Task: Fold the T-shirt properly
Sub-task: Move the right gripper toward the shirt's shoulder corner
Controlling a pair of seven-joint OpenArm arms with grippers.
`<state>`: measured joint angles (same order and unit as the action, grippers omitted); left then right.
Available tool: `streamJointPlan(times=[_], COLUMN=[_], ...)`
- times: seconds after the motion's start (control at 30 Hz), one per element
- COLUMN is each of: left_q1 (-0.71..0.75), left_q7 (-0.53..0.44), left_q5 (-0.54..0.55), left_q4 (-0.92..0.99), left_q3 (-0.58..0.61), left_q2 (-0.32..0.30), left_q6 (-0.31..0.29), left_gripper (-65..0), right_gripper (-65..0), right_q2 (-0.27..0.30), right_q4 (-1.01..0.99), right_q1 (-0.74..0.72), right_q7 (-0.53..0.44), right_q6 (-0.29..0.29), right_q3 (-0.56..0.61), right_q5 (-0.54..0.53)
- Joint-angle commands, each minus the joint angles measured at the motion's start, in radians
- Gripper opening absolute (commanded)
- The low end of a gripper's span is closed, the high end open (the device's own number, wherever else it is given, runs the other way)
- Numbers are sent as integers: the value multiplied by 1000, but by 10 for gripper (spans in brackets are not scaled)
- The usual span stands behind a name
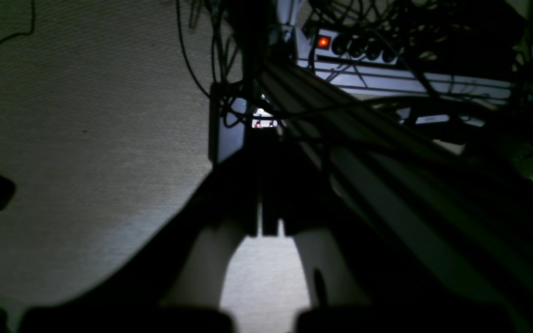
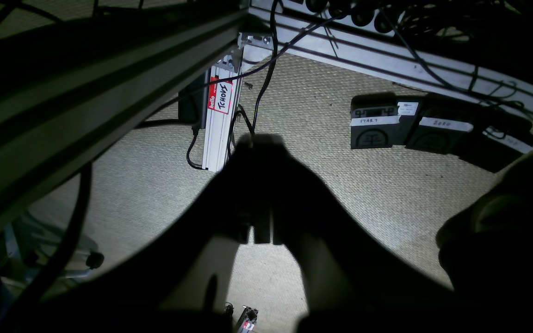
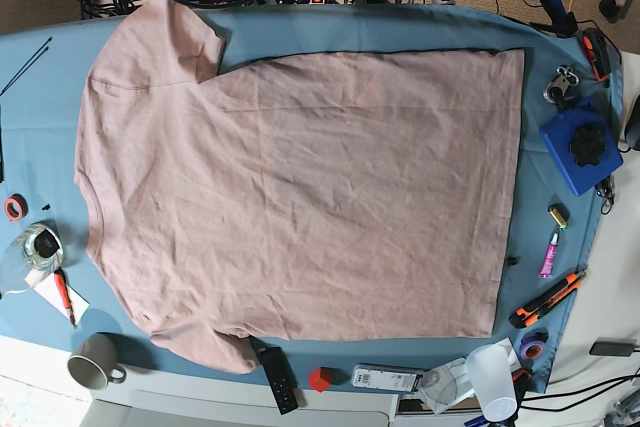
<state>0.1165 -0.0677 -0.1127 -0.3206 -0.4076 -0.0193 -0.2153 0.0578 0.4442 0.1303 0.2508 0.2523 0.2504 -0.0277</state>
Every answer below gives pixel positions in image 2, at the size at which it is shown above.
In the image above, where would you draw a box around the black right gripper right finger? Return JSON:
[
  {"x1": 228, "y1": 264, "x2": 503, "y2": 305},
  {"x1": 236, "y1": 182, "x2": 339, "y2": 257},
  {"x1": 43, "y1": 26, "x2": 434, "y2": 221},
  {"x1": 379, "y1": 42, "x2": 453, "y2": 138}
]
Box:
[{"x1": 253, "y1": 134, "x2": 461, "y2": 333}]

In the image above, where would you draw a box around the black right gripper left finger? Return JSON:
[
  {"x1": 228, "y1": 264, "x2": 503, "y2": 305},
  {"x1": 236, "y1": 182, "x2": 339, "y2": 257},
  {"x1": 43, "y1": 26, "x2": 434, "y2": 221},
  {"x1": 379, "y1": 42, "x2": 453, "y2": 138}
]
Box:
[{"x1": 40, "y1": 139, "x2": 276, "y2": 333}]

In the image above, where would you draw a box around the black foot pedal labelled start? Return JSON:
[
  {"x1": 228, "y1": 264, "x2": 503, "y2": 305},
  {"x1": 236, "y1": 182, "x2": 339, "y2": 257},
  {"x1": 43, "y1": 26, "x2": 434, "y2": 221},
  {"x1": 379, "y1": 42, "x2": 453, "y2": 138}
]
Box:
[{"x1": 350, "y1": 92, "x2": 423, "y2": 149}]

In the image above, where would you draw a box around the black foot pedal labelled zero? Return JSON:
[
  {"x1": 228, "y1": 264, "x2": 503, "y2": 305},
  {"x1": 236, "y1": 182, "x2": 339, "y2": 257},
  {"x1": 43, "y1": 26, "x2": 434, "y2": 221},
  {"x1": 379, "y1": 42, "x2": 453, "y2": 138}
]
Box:
[{"x1": 405, "y1": 95, "x2": 479, "y2": 154}]

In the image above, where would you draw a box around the black foot pedal right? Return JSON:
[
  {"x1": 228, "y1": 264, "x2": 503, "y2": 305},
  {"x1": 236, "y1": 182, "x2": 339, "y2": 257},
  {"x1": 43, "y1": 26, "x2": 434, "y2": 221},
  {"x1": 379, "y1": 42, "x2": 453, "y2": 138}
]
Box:
[{"x1": 457, "y1": 115, "x2": 533, "y2": 173}]

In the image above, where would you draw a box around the aluminium table leg with sticker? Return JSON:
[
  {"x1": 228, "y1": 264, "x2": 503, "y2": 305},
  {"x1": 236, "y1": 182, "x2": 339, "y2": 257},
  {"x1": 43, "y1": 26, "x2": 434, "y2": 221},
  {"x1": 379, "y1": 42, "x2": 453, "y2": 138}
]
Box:
[{"x1": 202, "y1": 55, "x2": 241, "y2": 173}]

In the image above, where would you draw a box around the black cable on floor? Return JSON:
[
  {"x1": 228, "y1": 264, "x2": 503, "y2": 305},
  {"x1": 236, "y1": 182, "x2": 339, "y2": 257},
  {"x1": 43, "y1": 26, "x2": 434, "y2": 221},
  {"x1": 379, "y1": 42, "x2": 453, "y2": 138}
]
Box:
[{"x1": 227, "y1": 0, "x2": 282, "y2": 153}]

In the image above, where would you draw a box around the aluminium frame rail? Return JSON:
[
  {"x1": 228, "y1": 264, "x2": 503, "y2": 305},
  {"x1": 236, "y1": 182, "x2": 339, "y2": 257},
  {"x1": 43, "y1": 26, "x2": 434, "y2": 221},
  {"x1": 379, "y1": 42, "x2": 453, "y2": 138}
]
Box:
[{"x1": 249, "y1": 0, "x2": 533, "y2": 120}]

